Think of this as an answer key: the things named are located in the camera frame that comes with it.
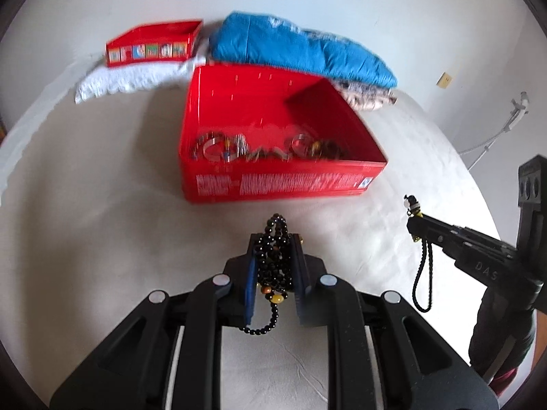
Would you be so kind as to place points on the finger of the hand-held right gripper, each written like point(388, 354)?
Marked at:
point(444, 239)

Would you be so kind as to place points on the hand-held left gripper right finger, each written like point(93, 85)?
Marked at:
point(299, 290)

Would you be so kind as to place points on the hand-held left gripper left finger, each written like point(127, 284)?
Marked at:
point(250, 290)

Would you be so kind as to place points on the red tin box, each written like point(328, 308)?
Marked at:
point(265, 98)

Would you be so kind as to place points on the person's right forearm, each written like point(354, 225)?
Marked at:
point(506, 382)

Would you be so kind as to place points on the clear glass bangle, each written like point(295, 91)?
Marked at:
point(308, 145)

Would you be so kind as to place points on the beige printed folded blanket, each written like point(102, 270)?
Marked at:
point(367, 96)

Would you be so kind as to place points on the blue quilted blanket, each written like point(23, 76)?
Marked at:
point(290, 45)

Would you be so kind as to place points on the white lace cloth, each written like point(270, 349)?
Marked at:
point(124, 79)

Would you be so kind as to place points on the small red box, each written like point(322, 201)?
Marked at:
point(149, 47)

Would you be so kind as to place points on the wall socket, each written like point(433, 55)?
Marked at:
point(444, 80)

